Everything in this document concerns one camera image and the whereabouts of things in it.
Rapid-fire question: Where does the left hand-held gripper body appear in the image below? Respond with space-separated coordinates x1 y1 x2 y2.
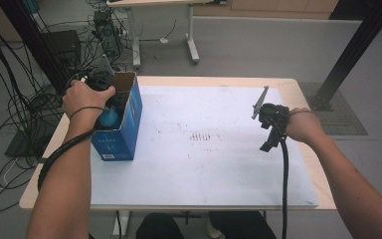
85 54 116 92

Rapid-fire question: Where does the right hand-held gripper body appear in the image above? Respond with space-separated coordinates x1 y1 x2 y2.
251 85 291 137

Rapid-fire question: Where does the blue plastic bottle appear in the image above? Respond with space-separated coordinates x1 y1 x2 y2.
97 106 120 130

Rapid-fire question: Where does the blue cardboard box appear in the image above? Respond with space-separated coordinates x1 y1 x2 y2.
91 71 144 162

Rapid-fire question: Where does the person's left hand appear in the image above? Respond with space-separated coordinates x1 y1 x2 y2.
61 79 116 120

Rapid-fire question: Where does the person's right hand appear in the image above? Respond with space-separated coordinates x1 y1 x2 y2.
285 107 323 145

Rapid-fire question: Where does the black equipment box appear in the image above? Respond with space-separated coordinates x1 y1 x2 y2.
41 29 83 68

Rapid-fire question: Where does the white table mat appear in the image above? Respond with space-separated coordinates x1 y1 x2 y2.
90 85 319 209

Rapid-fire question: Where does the person's right leg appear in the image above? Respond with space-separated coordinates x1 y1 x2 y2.
208 210 278 239

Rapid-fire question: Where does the person's leg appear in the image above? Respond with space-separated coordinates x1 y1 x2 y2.
135 212 186 239
208 210 278 239

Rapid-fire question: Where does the white-legged wooden desk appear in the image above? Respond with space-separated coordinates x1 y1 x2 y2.
105 0 229 68

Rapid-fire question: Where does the white shoe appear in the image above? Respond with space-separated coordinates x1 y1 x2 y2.
205 221 224 239

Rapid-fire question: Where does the wooden cabinet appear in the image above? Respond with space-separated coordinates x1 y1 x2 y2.
192 0 341 20

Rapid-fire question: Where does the white table leg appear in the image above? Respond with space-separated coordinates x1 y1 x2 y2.
112 210 130 239

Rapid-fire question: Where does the person's left leg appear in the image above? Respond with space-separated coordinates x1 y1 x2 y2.
135 212 186 239

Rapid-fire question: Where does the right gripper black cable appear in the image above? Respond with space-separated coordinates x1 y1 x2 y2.
278 133 290 239

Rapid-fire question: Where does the black metal post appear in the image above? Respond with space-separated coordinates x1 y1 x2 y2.
306 0 382 113
0 0 74 98

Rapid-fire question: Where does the black stand base plate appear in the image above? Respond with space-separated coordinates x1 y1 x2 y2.
4 127 58 159

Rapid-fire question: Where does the tangle of black floor cables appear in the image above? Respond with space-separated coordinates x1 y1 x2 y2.
0 0 137 215

